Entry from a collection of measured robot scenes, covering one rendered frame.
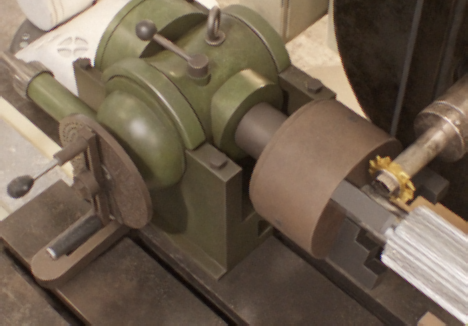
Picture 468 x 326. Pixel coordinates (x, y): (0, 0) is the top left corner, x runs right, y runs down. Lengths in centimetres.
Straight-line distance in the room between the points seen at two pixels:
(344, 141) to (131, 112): 29
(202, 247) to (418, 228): 38
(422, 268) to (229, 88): 36
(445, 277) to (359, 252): 14
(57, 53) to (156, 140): 145
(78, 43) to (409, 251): 170
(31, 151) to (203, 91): 73
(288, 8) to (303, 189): 45
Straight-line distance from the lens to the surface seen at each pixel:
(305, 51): 313
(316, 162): 113
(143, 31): 122
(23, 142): 192
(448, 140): 117
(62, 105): 133
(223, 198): 121
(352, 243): 121
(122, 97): 124
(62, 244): 130
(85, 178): 124
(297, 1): 150
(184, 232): 139
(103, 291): 136
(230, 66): 126
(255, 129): 123
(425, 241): 113
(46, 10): 284
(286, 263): 138
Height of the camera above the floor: 216
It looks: 50 degrees down
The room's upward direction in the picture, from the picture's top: straight up
